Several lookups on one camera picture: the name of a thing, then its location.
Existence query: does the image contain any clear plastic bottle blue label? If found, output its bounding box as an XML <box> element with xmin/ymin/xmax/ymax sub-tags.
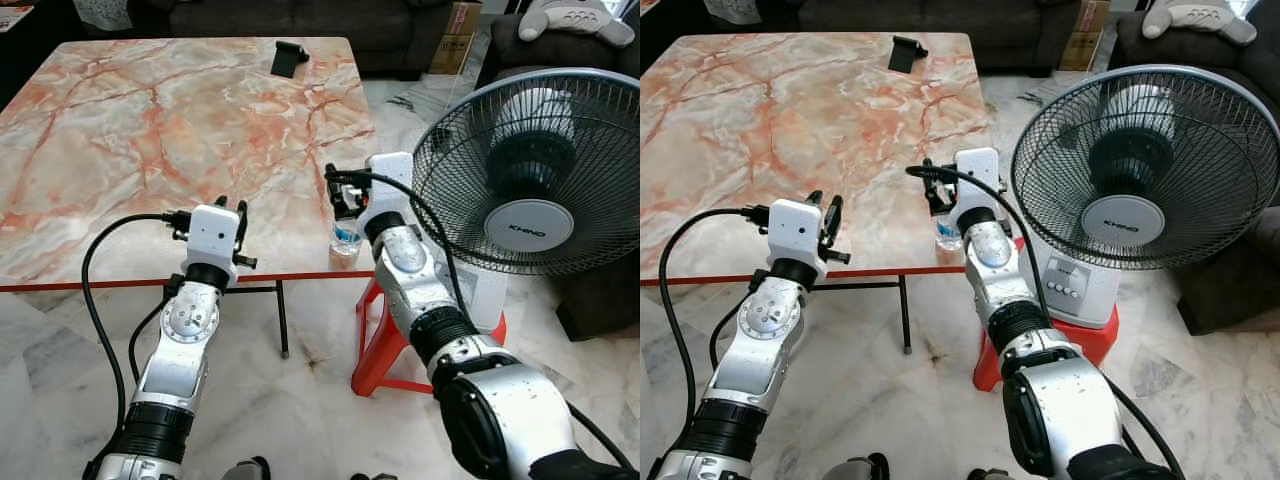
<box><xmin>934</xmin><ymin>214</ymin><xmax>967</xmax><ymax>267</ymax></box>
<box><xmin>330</xmin><ymin>218</ymin><xmax>364</xmax><ymax>270</ymax></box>

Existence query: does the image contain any red plastic stool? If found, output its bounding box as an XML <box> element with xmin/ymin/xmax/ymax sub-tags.
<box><xmin>972</xmin><ymin>236</ymin><xmax>1120</xmax><ymax>393</ymax></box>
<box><xmin>350</xmin><ymin>277</ymin><xmax>508</xmax><ymax>398</ymax></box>

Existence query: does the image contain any small black phone stand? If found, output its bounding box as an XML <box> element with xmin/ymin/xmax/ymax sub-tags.
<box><xmin>270</xmin><ymin>40</ymin><xmax>310</xmax><ymax>79</ymax></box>
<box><xmin>887</xmin><ymin>35</ymin><xmax>929</xmax><ymax>75</ymax></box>

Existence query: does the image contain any dark fabric sofa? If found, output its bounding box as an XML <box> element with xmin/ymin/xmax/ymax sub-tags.
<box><xmin>790</xmin><ymin>0</ymin><xmax>1086</xmax><ymax>78</ymax></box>
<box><xmin>130</xmin><ymin>0</ymin><xmax>483</xmax><ymax>82</ymax></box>

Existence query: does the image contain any black and white table fan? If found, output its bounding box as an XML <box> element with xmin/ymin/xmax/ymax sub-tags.
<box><xmin>1009</xmin><ymin>64</ymin><xmax>1280</xmax><ymax>330</ymax></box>
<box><xmin>410</xmin><ymin>67</ymin><xmax>641</xmax><ymax>334</ymax></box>

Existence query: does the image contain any brown cardboard box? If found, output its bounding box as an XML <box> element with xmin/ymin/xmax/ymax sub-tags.
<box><xmin>429</xmin><ymin>0</ymin><xmax>484</xmax><ymax>77</ymax></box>
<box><xmin>1057</xmin><ymin>0</ymin><xmax>1112</xmax><ymax>74</ymax></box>

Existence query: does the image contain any white patterned cloth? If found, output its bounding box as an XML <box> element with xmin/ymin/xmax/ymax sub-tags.
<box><xmin>702</xmin><ymin>0</ymin><xmax>762</xmax><ymax>27</ymax></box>
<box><xmin>74</xmin><ymin>0</ymin><xmax>134</xmax><ymax>32</ymax></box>

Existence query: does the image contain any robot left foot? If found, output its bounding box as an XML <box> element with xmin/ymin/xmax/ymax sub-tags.
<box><xmin>838</xmin><ymin>453</ymin><xmax>892</xmax><ymax>480</ymax></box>
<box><xmin>219</xmin><ymin>456</ymin><xmax>272</xmax><ymax>480</ymax></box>

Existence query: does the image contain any grey plush toy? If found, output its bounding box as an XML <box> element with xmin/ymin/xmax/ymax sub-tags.
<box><xmin>516</xmin><ymin>0</ymin><xmax>638</xmax><ymax>50</ymax></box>
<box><xmin>1141</xmin><ymin>0</ymin><xmax>1259</xmax><ymax>47</ymax></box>

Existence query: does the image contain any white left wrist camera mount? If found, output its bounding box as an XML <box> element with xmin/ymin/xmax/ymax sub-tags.
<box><xmin>767</xmin><ymin>198</ymin><xmax>827</xmax><ymax>264</ymax></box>
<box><xmin>187</xmin><ymin>204</ymin><xmax>245</xmax><ymax>264</ymax></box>

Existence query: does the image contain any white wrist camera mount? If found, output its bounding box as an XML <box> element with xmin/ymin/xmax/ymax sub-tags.
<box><xmin>187</xmin><ymin>204</ymin><xmax>245</xmax><ymax>264</ymax></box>
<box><xmin>954</xmin><ymin>147</ymin><xmax>1002</xmax><ymax>212</ymax></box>
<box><xmin>363</xmin><ymin>152</ymin><xmax>417</xmax><ymax>218</ymax></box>
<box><xmin>767</xmin><ymin>198</ymin><xmax>827</xmax><ymax>264</ymax></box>

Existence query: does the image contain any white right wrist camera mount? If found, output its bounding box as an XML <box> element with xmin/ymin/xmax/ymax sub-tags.
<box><xmin>954</xmin><ymin>147</ymin><xmax>1002</xmax><ymax>212</ymax></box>
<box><xmin>363</xmin><ymin>152</ymin><xmax>417</xmax><ymax>218</ymax></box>

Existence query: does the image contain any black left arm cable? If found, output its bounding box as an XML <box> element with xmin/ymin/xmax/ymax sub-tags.
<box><xmin>81</xmin><ymin>210</ymin><xmax>192</xmax><ymax>433</ymax></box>
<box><xmin>656</xmin><ymin>205</ymin><xmax>773</xmax><ymax>446</ymax></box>

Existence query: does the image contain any black metal table frame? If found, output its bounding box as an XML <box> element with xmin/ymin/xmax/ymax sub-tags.
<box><xmin>828</xmin><ymin>275</ymin><xmax>914</xmax><ymax>357</ymax></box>
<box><xmin>163</xmin><ymin>279</ymin><xmax>292</xmax><ymax>360</ymax></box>

